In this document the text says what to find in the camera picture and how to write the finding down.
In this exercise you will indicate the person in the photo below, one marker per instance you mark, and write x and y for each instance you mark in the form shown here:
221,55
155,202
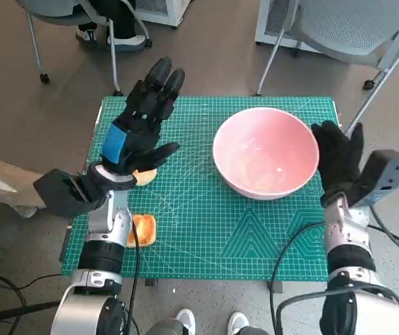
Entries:
4,178
122,21

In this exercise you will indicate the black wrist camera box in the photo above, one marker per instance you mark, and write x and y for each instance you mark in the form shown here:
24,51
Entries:
384,171
60,195

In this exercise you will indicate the white cabinet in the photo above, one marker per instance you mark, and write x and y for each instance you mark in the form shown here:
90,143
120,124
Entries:
272,21
164,14

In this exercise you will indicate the grey chair with metal legs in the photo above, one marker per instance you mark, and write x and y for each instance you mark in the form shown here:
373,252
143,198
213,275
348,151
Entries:
342,28
113,52

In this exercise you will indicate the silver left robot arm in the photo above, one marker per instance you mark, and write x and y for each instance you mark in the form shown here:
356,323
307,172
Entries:
105,223

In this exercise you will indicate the black table bracket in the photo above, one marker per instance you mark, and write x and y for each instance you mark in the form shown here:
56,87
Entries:
150,282
275,287

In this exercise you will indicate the toasted bread slice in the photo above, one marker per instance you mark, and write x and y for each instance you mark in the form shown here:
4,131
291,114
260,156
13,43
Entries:
147,230

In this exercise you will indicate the black left robot hand, blue tape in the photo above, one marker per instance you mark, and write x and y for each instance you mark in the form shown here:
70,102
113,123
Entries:
140,111

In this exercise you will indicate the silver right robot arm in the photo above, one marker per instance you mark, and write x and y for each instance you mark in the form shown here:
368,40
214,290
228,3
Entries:
346,230

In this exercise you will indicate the round bread bun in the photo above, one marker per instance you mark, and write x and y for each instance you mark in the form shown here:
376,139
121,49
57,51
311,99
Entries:
145,178

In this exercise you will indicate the pink bowl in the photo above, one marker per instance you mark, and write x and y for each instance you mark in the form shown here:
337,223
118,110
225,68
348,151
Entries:
265,153

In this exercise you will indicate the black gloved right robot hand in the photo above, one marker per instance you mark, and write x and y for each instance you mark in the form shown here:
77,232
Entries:
337,160

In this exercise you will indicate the green cutting mat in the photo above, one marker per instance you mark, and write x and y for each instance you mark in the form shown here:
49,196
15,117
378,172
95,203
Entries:
203,209

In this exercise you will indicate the white shoe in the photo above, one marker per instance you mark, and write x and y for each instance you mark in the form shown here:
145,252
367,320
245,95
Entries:
185,321
238,322

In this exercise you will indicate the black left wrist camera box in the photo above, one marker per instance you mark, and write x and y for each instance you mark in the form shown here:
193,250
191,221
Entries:
60,195

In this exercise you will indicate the black stand leg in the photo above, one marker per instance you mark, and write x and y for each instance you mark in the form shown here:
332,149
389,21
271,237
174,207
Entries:
11,314

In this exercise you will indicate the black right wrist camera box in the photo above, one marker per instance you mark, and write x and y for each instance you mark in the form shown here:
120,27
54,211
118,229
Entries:
384,171

